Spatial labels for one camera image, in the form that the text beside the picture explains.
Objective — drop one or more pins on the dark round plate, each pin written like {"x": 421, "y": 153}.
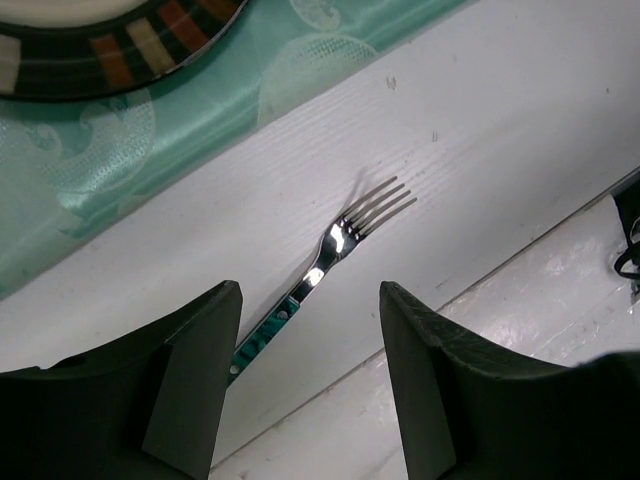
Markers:
{"x": 56, "y": 51}

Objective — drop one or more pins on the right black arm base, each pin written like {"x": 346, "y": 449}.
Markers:
{"x": 627, "y": 263}

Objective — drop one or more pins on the green patterned cloth placemat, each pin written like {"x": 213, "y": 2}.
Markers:
{"x": 70, "y": 171}

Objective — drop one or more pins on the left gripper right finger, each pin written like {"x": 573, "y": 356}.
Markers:
{"x": 467, "y": 407}

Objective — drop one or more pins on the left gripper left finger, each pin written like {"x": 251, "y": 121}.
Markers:
{"x": 146, "y": 405}

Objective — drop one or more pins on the fork with green handle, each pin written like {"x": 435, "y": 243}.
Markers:
{"x": 356, "y": 222}

